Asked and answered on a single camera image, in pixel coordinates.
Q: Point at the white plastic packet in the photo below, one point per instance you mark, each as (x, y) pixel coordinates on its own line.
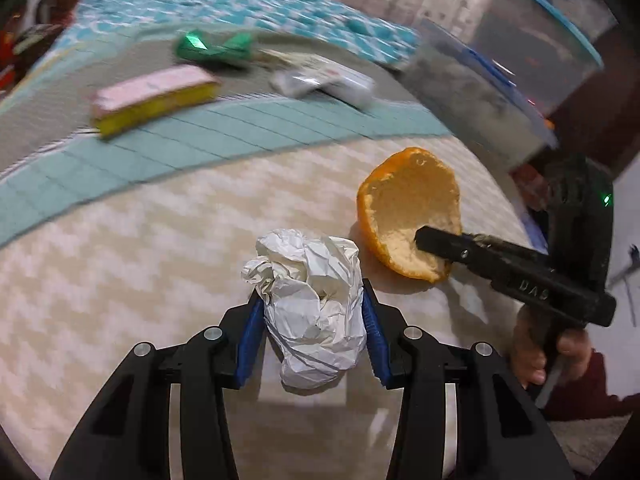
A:
(325, 82)

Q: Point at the clear box with teal lid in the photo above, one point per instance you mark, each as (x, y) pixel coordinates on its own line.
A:
(545, 45)

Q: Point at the orange peel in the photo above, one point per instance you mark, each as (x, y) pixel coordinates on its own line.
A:
(400, 210)

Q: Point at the teal patterned quilt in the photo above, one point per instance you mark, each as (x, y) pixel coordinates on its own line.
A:
(200, 0)

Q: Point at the white paper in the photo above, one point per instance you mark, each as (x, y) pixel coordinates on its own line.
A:
(310, 320)

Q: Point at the person's right forearm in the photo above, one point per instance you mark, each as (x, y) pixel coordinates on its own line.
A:
(595, 390)

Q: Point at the beige zigzag bed sheet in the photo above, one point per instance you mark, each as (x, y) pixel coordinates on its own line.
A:
(150, 240)

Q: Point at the small orange object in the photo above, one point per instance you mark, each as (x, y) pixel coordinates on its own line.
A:
(550, 123)

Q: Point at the green foil wrapper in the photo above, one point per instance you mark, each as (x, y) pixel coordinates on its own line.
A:
(210, 47)

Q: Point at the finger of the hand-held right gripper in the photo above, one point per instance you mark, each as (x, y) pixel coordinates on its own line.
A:
(442, 246)

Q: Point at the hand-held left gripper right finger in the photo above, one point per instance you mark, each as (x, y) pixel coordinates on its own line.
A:
(376, 347)

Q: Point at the person's right hand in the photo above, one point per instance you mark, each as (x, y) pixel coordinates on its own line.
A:
(529, 355)

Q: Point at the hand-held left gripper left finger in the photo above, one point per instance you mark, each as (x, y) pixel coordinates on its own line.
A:
(250, 342)

